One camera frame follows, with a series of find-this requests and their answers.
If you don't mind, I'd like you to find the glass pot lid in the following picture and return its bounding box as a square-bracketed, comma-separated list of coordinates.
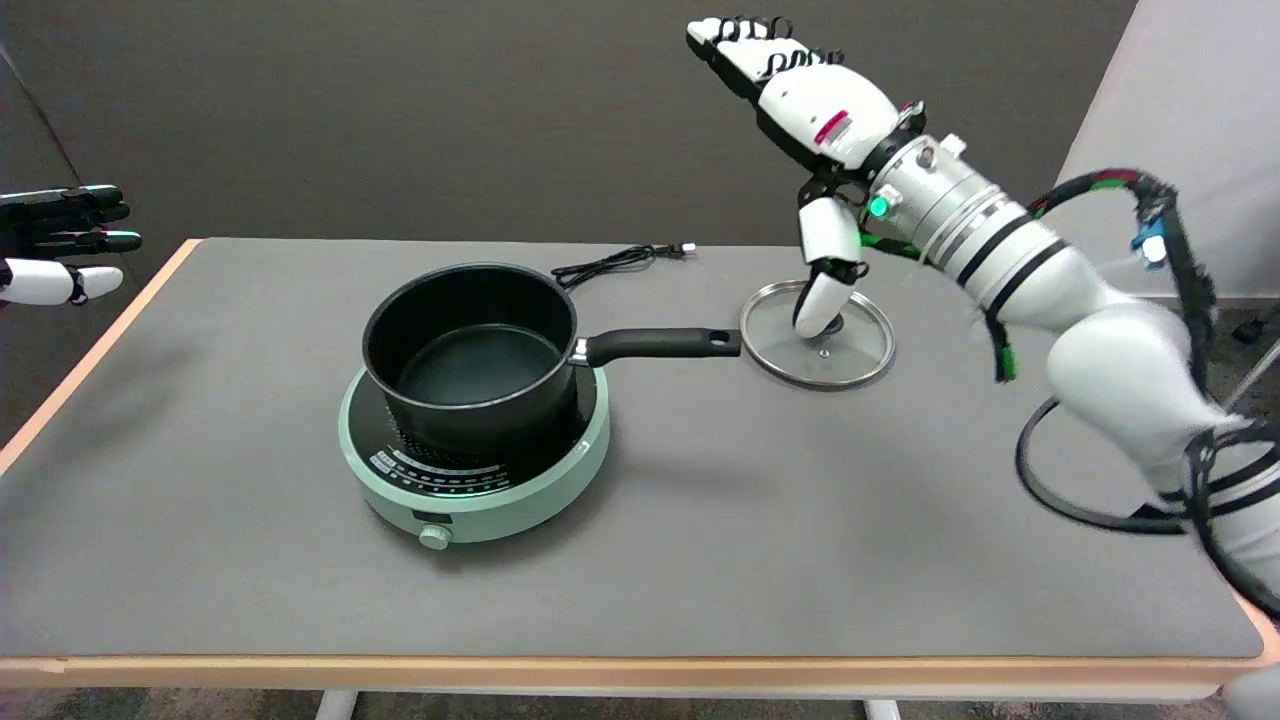
[740, 280, 896, 391]

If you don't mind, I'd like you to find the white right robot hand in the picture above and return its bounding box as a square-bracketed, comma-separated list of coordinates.
[686, 15, 926, 339]

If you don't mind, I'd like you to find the black pot with long handle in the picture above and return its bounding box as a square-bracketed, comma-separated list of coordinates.
[362, 263, 742, 463]

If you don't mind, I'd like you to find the green induction cooker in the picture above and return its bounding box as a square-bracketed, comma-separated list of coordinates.
[338, 365, 611, 551]

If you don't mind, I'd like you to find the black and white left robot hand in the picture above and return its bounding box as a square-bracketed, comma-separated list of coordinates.
[0, 185, 143, 308]

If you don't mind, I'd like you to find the black power cord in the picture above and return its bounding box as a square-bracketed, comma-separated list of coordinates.
[551, 242, 697, 291]

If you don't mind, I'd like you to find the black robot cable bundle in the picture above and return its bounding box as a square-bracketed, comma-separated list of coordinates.
[985, 168, 1280, 613]

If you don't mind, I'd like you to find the chair leg with caster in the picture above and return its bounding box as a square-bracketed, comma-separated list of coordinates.
[1222, 340, 1280, 413]
[1232, 305, 1280, 346]

